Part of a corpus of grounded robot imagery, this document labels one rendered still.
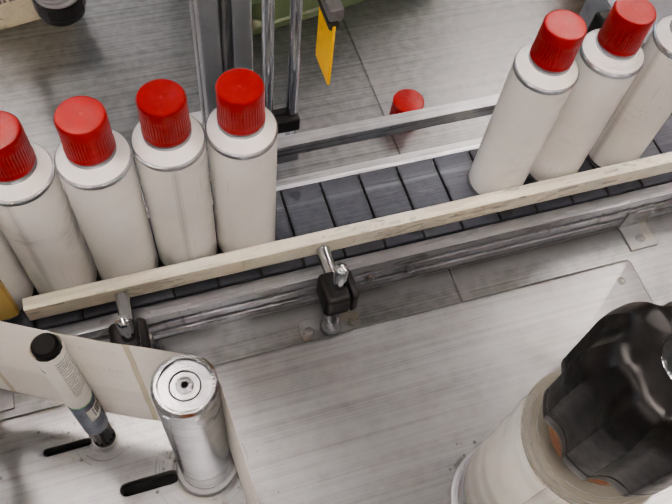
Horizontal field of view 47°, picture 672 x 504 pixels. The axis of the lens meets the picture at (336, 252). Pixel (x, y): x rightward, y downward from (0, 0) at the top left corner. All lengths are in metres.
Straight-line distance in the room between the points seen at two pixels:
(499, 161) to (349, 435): 0.27
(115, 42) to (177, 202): 0.37
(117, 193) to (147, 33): 0.40
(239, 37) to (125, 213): 0.19
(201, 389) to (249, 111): 0.19
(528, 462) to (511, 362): 0.23
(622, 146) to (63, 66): 0.58
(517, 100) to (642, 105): 0.14
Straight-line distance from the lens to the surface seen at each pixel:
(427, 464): 0.63
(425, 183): 0.74
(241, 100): 0.52
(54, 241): 0.60
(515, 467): 0.48
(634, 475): 0.41
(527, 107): 0.64
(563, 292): 0.72
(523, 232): 0.75
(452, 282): 0.75
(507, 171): 0.71
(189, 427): 0.45
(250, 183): 0.58
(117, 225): 0.59
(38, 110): 0.87
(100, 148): 0.53
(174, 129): 0.53
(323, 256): 0.65
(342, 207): 0.72
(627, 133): 0.76
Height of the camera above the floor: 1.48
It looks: 60 degrees down
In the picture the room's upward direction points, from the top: 9 degrees clockwise
